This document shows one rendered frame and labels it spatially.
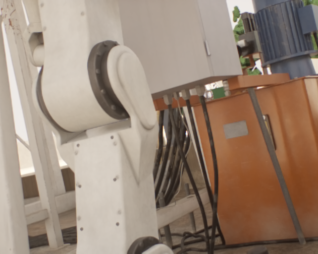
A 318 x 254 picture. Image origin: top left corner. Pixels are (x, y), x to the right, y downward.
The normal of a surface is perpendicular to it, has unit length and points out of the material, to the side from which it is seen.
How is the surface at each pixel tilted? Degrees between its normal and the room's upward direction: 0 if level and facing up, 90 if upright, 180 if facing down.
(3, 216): 80
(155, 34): 90
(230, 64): 90
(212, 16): 90
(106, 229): 74
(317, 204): 90
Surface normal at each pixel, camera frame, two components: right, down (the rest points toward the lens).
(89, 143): -0.50, -0.18
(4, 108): 0.79, -0.24
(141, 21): -0.56, 0.12
